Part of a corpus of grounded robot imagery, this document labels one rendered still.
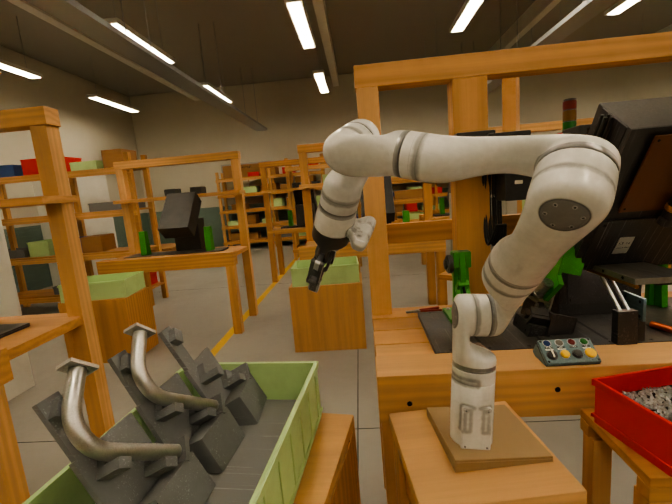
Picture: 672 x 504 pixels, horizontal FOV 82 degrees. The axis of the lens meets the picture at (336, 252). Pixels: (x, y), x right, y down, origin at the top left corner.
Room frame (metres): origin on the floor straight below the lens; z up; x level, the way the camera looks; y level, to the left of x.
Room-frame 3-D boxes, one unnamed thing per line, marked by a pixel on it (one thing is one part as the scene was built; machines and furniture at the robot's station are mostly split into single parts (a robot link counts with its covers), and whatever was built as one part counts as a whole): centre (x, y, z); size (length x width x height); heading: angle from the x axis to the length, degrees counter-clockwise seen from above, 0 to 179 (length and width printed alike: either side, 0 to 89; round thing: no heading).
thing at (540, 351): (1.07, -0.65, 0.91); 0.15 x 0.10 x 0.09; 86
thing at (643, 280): (1.24, -0.93, 1.11); 0.39 x 0.16 x 0.03; 176
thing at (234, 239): (11.02, 1.64, 1.11); 3.01 x 0.54 x 2.23; 86
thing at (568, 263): (1.29, -0.78, 1.17); 0.13 x 0.12 x 0.20; 86
